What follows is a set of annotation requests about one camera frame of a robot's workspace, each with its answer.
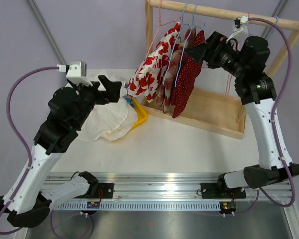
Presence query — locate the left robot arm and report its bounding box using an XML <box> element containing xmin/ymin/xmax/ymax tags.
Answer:
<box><xmin>0</xmin><ymin>75</ymin><xmax>125</xmax><ymax>228</ymax></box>

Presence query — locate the blue wire hanger plaid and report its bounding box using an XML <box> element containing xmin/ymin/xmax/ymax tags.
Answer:
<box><xmin>163</xmin><ymin>2</ymin><xmax>197</xmax><ymax>83</ymax></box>

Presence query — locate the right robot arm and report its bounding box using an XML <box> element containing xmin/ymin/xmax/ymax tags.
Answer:
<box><xmin>185</xmin><ymin>32</ymin><xmax>299</xmax><ymax>197</ymax></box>

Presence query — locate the white ruffled skirt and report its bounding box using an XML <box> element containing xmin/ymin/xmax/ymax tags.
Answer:
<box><xmin>78</xmin><ymin>70</ymin><xmax>138</xmax><ymax>142</ymax></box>

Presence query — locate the pink wire hanger white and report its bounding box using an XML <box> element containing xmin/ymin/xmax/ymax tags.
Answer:
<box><xmin>224</xmin><ymin>73</ymin><xmax>233</xmax><ymax>101</ymax></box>

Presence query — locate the wooden clothes rack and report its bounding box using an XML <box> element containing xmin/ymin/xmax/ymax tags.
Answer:
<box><xmin>140</xmin><ymin>0</ymin><xmax>299</xmax><ymax>140</ymax></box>

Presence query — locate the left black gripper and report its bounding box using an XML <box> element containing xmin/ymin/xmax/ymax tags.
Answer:
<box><xmin>71</xmin><ymin>74</ymin><xmax>122</xmax><ymax>127</ymax></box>

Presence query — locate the white red poppy skirt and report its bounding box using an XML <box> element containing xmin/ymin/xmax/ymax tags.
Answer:
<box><xmin>127</xmin><ymin>22</ymin><xmax>181</xmax><ymax>103</ymax></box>

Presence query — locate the red beige plaid skirt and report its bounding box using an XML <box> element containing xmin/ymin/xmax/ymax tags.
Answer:
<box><xmin>156</xmin><ymin>29</ymin><xmax>196</xmax><ymax>114</ymax></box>

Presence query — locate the red white polka-dot skirt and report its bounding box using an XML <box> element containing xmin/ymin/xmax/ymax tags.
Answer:
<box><xmin>170</xmin><ymin>30</ymin><xmax>205</xmax><ymax>118</ymax></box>

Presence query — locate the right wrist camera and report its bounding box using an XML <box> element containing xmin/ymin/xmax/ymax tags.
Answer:
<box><xmin>226</xmin><ymin>15</ymin><xmax>249</xmax><ymax>42</ymax></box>

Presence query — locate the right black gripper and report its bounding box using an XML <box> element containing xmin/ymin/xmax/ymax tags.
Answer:
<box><xmin>186</xmin><ymin>32</ymin><xmax>248</xmax><ymax>79</ymax></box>

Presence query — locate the blue floral skirt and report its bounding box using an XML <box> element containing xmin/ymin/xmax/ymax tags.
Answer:
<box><xmin>124</xmin><ymin>96</ymin><xmax>134</xmax><ymax>107</ymax></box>

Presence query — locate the blue wire hanger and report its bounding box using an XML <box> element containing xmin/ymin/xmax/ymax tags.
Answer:
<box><xmin>264</xmin><ymin>16</ymin><xmax>279</xmax><ymax>40</ymax></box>

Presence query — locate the yellow plastic tray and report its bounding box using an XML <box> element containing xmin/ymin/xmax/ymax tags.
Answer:
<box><xmin>131</xmin><ymin>98</ymin><xmax>148</xmax><ymax>130</ymax></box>

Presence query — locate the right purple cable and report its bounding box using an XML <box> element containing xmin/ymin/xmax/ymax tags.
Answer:
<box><xmin>246</xmin><ymin>17</ymin><xmax>296</xmax><ymax>207</ymax></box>

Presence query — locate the blue wire hanger polka-dot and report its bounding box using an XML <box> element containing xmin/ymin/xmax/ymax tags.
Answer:
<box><xmin>174</xmin><ymin>4</ymin><xmax>206</xmax><ymax>87</ymax></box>

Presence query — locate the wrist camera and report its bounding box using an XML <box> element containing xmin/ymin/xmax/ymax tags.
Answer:
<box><xmin>226</xmin><ymin>15</ymin><xmax>249</xmax><ymax>42</ymax></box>
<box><xmin>57</xmin><ymin>61</ymin><xmax>91</xmax><ymax>85</ymax></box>

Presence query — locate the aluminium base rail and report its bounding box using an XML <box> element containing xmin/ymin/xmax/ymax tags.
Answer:
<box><xmin>39</xmin><ymin>172</ymin><xmax>292</xmax><ymax>212</ymax></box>

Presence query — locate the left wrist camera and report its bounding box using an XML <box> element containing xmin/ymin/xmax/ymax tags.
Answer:
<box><xmin>57</xmin><ymin>61</ymin><xmax>91</xmax><ymax>85</ymax></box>

